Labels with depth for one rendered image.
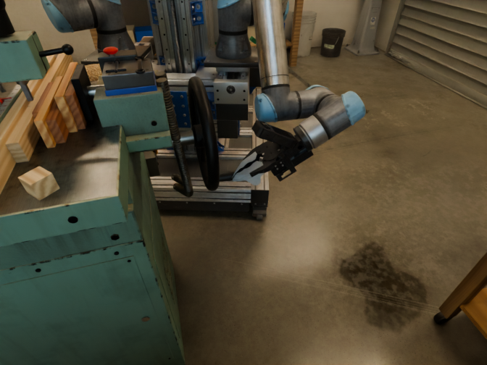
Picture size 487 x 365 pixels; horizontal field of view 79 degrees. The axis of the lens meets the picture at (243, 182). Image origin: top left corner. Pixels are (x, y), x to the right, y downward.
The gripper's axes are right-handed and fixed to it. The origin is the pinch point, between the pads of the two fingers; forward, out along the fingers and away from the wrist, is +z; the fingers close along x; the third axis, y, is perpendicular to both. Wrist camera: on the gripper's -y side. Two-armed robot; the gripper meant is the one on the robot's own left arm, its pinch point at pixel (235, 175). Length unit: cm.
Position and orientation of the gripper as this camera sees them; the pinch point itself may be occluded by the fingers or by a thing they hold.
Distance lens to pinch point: 76.4
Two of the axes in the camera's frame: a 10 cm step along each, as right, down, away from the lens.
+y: 4.8, 5.8, 6.6
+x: -2.8, -6.2, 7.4
